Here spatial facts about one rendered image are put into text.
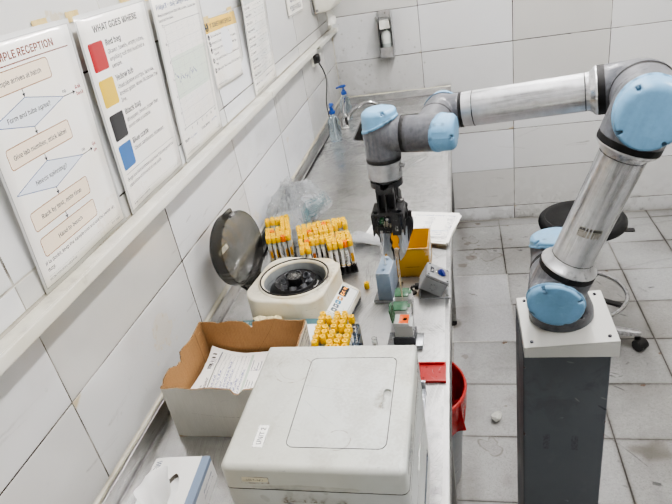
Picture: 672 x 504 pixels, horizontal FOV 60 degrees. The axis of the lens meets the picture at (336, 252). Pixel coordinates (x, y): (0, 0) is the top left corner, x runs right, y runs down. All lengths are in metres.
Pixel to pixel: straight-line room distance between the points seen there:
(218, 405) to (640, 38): 3.13
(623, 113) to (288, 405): 0.73
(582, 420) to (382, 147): 0.88
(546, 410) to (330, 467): 0.87
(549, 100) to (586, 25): 2.47
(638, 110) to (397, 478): 0.71
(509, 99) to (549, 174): 2.69
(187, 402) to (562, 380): 0.89
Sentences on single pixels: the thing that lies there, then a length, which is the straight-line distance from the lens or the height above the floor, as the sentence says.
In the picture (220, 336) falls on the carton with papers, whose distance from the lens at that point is 1.52.
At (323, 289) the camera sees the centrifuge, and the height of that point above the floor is 0.99.
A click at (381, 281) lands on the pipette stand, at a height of 0.95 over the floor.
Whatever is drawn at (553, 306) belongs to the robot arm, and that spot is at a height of 1.08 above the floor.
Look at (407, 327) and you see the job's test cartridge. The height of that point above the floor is 0.94.
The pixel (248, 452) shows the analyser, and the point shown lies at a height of 1.17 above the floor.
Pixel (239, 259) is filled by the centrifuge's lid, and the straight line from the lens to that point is 1.75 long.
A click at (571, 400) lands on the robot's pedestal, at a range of 1.60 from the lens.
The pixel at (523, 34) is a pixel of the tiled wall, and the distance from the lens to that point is 3.67.
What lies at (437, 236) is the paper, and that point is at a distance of 1.97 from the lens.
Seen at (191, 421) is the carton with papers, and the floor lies 0.92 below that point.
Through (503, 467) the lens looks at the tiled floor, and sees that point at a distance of 2.39.
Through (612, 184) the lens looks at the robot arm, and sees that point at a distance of 1.18.
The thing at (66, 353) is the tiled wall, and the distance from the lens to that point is 1.20.
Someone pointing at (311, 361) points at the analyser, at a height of 1.17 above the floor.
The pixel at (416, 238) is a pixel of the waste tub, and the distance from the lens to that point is 1.86.
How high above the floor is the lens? 1.82
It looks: 28 degrees down
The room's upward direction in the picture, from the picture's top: 10 degrees counter-clockwise
